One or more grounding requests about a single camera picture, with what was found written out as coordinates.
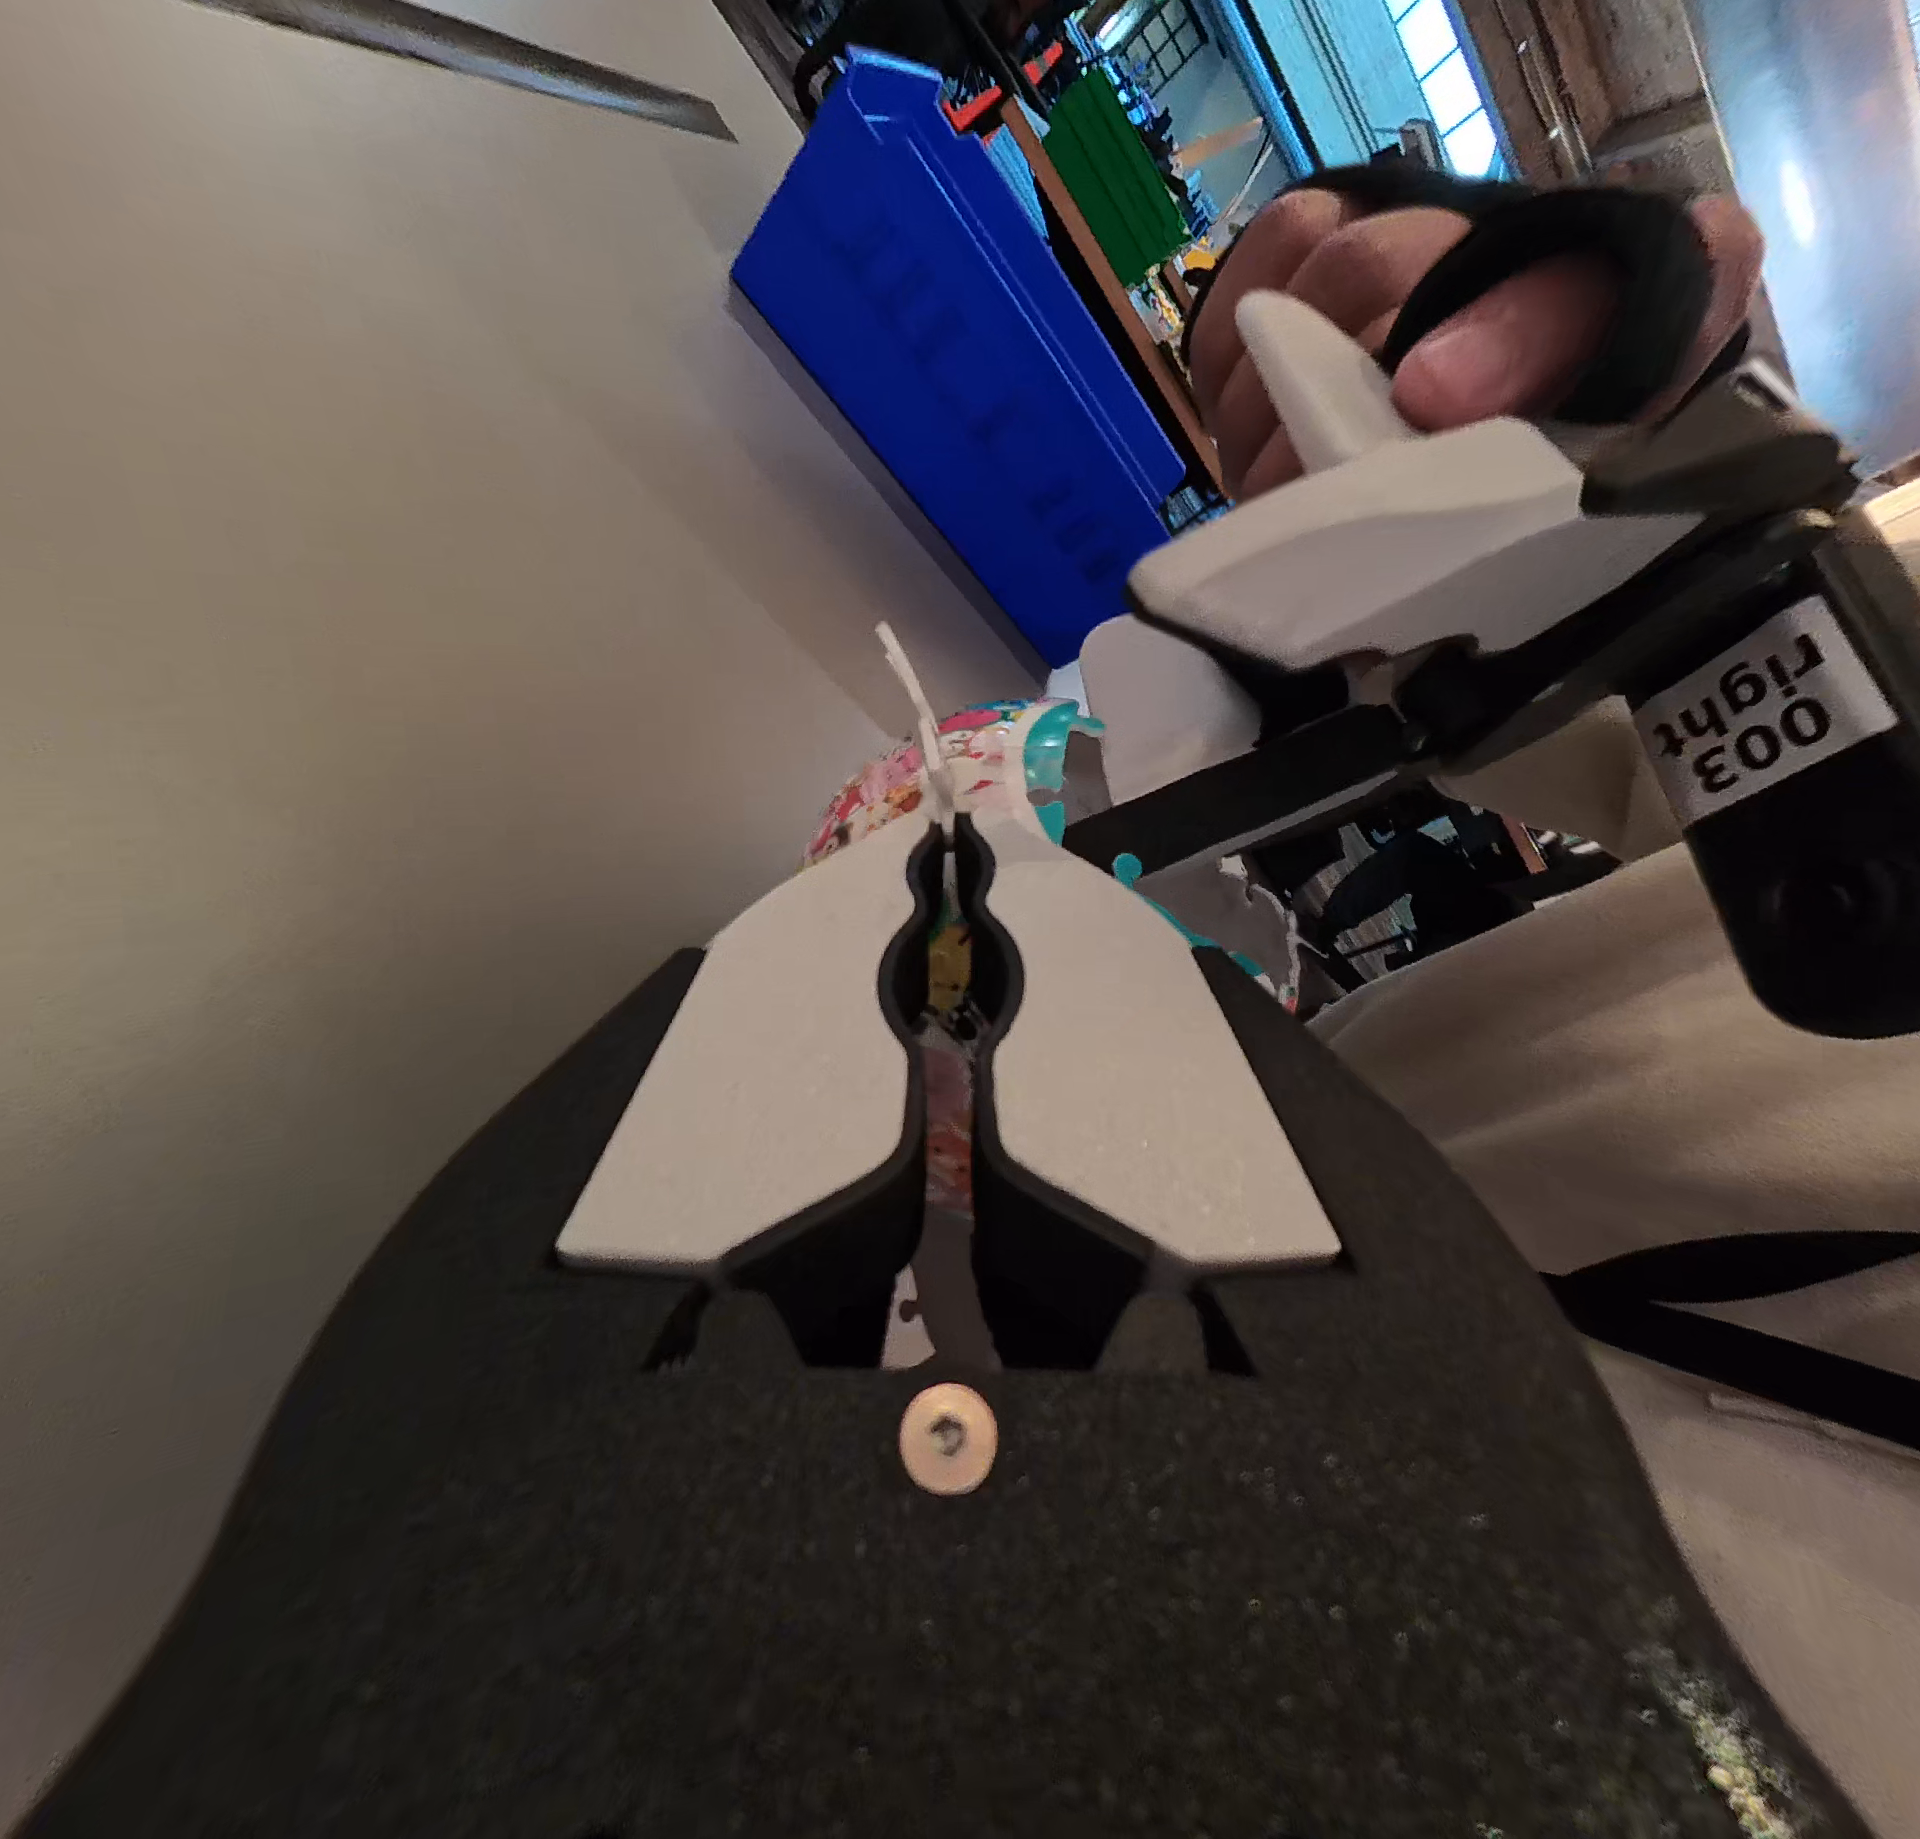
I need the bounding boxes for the blue plastic bin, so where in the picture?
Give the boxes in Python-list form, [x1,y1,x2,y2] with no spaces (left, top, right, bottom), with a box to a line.
[729,47,1192,669]

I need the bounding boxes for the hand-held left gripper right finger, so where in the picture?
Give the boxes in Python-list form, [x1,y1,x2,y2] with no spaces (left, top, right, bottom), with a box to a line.
[955,817,1344,1366]

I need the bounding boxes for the green plastic bin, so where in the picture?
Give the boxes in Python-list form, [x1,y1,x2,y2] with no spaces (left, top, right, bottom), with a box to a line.
[1043,70,1198,279]

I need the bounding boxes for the colourful puzzle ball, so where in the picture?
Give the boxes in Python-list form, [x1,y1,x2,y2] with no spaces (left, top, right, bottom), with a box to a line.
[803,698,1305,1217]

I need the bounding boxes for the black lanyard strap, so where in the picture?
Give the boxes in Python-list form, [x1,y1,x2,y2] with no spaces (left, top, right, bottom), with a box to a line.
[1542,1232,1920,1456]

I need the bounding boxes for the pale puzzle piece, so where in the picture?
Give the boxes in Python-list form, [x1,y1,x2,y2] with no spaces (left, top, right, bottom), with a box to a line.
[876,623,964,825]

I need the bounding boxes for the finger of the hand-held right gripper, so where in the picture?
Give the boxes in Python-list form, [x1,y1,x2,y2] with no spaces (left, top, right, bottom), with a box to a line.
[1124,284,1709,675]
[1079,619,1261,824]

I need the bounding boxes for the person's right hand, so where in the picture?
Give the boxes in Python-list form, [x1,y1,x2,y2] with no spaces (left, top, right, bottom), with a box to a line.
[1183,180,1766,505]

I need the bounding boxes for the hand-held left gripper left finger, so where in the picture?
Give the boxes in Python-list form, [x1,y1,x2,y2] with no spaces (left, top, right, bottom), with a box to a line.
[554,824,926,1366]

